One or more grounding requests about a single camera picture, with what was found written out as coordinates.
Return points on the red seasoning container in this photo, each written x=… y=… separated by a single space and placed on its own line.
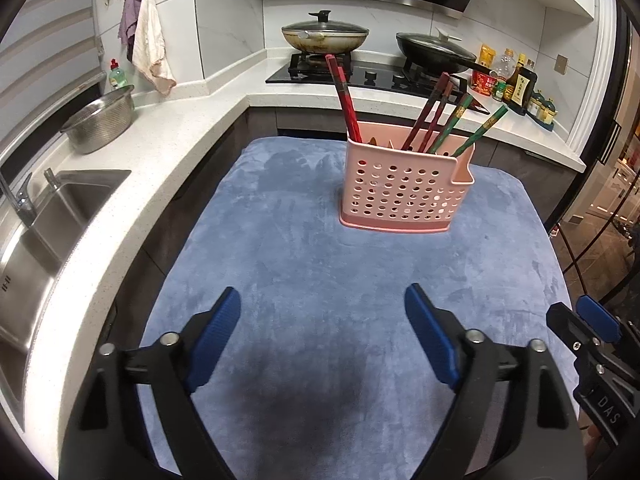
x=484 y=84

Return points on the white hanging cloth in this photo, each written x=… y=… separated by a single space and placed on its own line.
x=150 y=40

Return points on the gold wall switch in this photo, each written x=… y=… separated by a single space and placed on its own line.
x=562 y=64

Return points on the maroon chopstick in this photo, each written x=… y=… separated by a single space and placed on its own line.
x=428 y=105
x=440 y=110

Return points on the purple hanging cloth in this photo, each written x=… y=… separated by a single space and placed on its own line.
x=131 y=20

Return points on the window blind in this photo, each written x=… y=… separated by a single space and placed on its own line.
x=45 y=45

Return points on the blue plush mat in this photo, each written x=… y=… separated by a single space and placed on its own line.
x=310 y=270

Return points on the green chopstick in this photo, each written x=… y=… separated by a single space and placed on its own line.
x=480 y=130
x=452 y=122

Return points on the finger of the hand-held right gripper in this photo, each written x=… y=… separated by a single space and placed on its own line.
x=597 y=320
x=567 y=327

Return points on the spice jar rack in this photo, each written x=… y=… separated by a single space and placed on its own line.
x=542 y=112

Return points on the green dish soap bottle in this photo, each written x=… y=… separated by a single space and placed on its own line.
x=118 y=79

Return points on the beige frying pan with lid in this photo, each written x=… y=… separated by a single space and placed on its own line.
x=325 y=35

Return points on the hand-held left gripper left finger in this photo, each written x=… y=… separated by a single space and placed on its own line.
x=215 y=340

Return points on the dark soy sauce bottle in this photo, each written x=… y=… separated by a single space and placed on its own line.
x=521 y=82

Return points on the steel colander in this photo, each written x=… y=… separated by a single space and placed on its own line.
x=100 y=120

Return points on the small green-capped jar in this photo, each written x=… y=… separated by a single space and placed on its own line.
x=500 y=91

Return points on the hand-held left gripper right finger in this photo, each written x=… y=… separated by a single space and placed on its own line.
x=432 y=335

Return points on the pink perforated utensil holder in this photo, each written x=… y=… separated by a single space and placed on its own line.
x=400 y=190

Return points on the clear oil bottle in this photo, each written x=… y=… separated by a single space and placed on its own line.
x=505 y=67

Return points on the stainless steel sink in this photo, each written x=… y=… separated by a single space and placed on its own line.
x=50 y=240

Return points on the black gas stove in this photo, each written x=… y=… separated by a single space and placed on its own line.
x=300 y=75

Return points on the chrome faucet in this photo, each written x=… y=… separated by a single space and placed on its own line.
x=22 y=202

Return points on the glossy dark red chopstick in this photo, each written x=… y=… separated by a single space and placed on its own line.
x=344 y=77

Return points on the bright red chopstick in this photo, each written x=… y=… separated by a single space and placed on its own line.
x=332 y=67

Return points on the black wok with lid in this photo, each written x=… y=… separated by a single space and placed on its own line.
x=435 y=50

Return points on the yellow seasoning packet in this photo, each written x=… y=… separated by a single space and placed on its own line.
x=486 y=57

